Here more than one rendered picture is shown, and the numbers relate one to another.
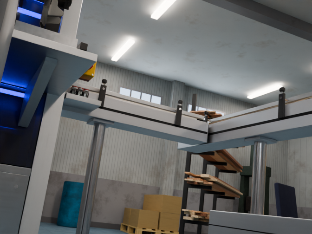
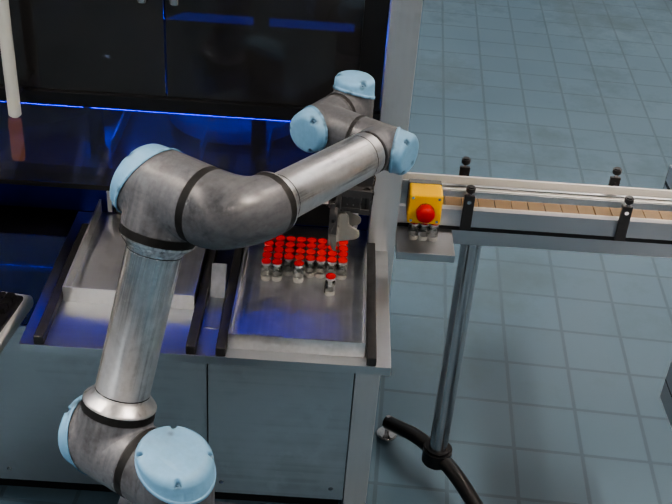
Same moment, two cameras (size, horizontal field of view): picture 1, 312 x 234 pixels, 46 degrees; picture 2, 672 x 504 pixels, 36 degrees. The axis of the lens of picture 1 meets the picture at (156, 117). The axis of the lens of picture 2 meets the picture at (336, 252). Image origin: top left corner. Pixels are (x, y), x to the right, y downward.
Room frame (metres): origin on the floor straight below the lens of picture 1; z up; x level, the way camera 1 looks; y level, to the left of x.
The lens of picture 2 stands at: (-0.55, -0.35, 2.12)
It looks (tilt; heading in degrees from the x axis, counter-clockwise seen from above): 33 degrees down; 25
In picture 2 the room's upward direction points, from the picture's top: 4 degrees clockwise
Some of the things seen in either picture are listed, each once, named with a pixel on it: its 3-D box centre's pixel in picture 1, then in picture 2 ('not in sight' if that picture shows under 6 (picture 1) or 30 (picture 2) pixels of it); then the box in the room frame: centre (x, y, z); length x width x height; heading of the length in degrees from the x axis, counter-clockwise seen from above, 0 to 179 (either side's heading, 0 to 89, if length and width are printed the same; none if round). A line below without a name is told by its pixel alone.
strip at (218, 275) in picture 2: not in sight; (215, 295); (0.85, 0.55, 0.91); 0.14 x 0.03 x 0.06; 26
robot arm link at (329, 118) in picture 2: not in sight; (329, 126); (0.91, 0.35, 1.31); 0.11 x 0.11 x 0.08; 83
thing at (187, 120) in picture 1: (135, 111); (540, 206); (1.53, 0.09, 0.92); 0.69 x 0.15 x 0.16; 116
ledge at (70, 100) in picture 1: (78, 103); (423, 240); (1.32, 0.29, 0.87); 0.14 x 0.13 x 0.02; 26
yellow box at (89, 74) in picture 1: (83, 68); (424, 201); (1.28, 0.29, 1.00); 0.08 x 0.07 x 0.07; 26
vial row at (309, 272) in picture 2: not in sight; (304, 266); (1.04, 0.45, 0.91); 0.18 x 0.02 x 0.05; 115
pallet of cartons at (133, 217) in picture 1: (149, 214); not in sight; (8.18, -0.13, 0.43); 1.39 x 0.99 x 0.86; 22
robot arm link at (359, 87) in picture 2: not in sight; (352, 104); (1.01, 0.35, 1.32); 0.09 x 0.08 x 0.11; 173
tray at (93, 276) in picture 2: not in sight; (144, 251); (0.92, 0.77, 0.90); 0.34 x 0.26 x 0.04; 26
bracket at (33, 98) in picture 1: (35, 96); not in sight; (1.03, 0.35, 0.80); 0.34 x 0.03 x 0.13; 26
